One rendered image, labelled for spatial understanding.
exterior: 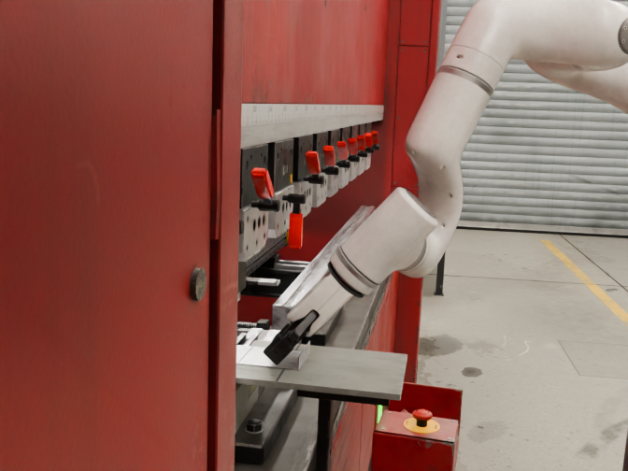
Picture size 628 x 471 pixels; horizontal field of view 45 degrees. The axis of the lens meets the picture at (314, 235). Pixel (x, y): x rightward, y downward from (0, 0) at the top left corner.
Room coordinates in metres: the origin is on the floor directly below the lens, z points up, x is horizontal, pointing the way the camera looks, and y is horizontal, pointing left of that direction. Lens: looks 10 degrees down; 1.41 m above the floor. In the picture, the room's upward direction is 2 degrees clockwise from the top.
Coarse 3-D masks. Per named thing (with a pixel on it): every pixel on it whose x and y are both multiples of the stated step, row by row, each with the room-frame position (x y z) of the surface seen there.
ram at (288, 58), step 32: (256, 0) 1.11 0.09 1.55; (288, 0) 1.32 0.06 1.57; (320, 0) 1.62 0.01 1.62; (352, 0) 2.12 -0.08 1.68; (384, 0) 3.04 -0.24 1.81; (256, 32) 1.11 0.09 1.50; (288, 32) 1.32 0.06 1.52; (320, 32) 1.63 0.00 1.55; (352, 32) 2.15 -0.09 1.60; (384, 32) 3.12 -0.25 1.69; (256, 64) 1.12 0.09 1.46; (288, 64) 1.33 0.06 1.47; (320, 64) 1.65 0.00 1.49; (352, 64) 2.19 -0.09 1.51; (384, 64) 3.19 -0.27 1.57; (256, 96) 1.12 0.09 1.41; (288, 96) 1.34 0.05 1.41; (320, 96) 1.67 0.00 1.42; (352, 96) 2.22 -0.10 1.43; (256, 128) 1.13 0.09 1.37; (288, 128) 1.35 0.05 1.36; (320, 128) 1.68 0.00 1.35
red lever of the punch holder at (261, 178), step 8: (256, 168) 1.03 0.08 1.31; (264, 168) 1.03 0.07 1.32; (256, 176) 1.02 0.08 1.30; (264, 176) 1.02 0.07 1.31; (256, 184) 1.04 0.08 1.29; (264, 184) 1.03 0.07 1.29; (256, 192) 1.06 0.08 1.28; (264, 192) 1.05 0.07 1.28; (272, 192) 1.06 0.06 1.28; (264, 200) 1.07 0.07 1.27; (272, 200) 1.08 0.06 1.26; (264, 208) 1.08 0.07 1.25; (272, 208) 1.08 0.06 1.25
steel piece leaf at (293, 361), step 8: (248, 352) 1.16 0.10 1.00; (256, 352) 1.17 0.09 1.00; (296, 352) 1.17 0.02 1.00; (304, 352) 1.13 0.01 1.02; (248, 360) 1.13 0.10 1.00; (256, 360) 1.13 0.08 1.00; (264, 360) 1.13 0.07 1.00; (288, 360) 1.14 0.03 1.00; (296, 360) 1.14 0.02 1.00; (304, 360) 1.13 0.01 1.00; (280, 368) 1.10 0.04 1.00; (288, 368) 1.10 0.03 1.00; (296, 368) 1.10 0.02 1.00
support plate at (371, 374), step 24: (312, 360) 1.15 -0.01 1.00; (336, 360) 1.15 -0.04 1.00; (360, 360) 1.15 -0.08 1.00; (384, 360) 1.16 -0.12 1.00; (264, 384) 1.05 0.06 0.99; (288, 384) 1.04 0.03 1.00; (312, 384) 1.04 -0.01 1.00; (336, 384) 1.05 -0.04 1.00; (360, 384) 1.05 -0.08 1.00; (384, 384) 1.05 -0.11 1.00
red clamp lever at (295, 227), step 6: (282, 198) 1.29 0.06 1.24; (288, 198) 1.29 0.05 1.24; (294, 198) 1.29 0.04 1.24; (300, 198) 1.28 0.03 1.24; (306, 198) 1.30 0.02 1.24; (294, 204) 1.29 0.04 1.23; (300, 204) 1.30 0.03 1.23; (294, 210) 1.29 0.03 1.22; (294, 216) 1.29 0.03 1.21; (300, 216) 1.29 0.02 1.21; (294, 222) 1.29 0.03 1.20; (300, 222) 1.29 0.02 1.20; (294, 228) 1.29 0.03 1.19; (300, 228) 1.29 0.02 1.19; (294, 234) 1.29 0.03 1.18; (300, 234) 1.29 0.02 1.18; (294, 240) 1.29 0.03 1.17; (300, 240) 1.29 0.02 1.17; (294, 246) 1.29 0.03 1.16; (300, 246) 1.29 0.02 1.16
